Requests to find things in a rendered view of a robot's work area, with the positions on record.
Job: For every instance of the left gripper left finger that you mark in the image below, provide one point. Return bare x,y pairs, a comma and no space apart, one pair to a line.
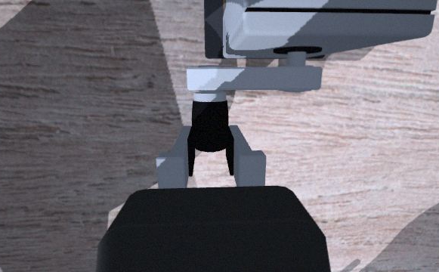
175,167

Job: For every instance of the grey pencil sharpener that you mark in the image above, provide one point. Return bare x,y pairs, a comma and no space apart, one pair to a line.
287,29

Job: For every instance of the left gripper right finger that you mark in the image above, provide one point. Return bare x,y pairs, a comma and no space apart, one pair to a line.
246,165

